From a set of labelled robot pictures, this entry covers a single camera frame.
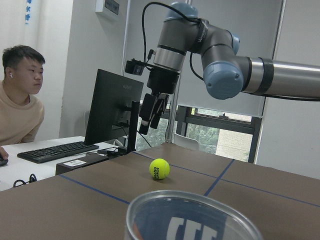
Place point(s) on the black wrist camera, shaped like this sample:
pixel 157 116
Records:
pixel 136 67

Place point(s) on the white chair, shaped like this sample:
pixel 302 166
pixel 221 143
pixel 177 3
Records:
pixel 186 142

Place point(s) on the black box with white label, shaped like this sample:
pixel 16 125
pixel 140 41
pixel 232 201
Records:
pixel 80 162

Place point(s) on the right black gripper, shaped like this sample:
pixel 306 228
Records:
pixel 162 82

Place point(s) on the black keyboard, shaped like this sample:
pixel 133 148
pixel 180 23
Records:
pixel 56 152

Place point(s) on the black computer mouse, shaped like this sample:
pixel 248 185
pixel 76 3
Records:
pixel 3 161

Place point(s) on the aluminium frame post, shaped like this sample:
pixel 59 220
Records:
pixel 172 115

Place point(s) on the person in beige shirt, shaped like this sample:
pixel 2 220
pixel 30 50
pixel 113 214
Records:
pixel 21 112

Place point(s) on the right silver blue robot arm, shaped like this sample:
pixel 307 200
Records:
pixel 225 74

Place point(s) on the yellow tennis ball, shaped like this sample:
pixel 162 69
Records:
pixel 159 169

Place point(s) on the white electrical wall box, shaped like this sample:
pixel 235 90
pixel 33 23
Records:
pixel 107 8

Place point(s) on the black computer monitor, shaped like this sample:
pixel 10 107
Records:
pixel 114 109

